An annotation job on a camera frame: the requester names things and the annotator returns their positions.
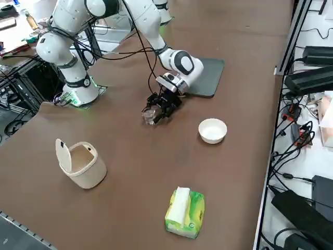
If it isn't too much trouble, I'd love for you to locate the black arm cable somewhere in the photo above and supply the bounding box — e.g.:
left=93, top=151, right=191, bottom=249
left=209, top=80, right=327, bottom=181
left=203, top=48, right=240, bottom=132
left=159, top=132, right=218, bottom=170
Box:
left=98, top=0, right=169, bottom=101

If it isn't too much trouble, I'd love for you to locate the metal base plate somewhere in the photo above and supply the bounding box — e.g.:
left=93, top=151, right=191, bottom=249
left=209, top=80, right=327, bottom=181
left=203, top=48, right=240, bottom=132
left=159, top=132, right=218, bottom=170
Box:
left=54, top=85, right=108, bottom=109

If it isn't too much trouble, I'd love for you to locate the black power supply box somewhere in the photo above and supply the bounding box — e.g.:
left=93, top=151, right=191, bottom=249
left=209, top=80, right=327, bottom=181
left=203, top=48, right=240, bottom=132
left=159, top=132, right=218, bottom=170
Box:
left=271, top=189, right=333, bottom=250
left=284, top=66, right=333, bottom=96
left=311, top=174, right=333, bottom=215
left=302, top=46, right=333, bottom=66

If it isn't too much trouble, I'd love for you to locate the amber glass bottle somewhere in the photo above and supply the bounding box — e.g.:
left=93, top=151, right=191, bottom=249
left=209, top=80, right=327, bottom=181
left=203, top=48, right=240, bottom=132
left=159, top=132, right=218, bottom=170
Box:
left=24, top=9, right=40, bottom=31

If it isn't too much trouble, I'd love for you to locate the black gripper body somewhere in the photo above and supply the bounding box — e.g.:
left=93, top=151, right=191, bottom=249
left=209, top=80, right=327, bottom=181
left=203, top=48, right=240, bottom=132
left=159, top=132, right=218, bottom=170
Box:
left=158, top=89, right=183, bottom=109

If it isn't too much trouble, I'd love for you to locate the grey-teal plastic tray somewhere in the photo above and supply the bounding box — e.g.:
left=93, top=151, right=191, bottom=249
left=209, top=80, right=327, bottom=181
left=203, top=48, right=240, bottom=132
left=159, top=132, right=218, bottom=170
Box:
left=185, top=57, right=225, bottom=98

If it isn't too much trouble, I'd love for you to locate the aluminium frame post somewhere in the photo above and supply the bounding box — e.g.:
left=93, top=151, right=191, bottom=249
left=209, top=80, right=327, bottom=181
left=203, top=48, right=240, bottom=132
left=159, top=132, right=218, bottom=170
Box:
left=275, top=0, right=313, bottom=76

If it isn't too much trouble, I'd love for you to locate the green tissue pack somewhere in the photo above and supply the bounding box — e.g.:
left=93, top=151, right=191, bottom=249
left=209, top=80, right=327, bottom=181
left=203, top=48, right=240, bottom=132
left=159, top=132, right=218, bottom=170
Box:
left=164, top=186, right=207, bottom=239

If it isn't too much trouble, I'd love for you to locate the white cardboard box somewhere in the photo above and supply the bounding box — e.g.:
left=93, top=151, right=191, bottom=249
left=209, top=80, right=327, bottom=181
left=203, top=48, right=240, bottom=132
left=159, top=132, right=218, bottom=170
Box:
left=317, top=90, right=333, bottom=148

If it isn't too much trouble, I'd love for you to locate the clear glass measuring cup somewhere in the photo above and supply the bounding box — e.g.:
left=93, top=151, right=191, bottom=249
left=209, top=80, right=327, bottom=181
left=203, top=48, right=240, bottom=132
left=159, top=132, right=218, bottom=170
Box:
left=142, top=106, right=160, bottom=126

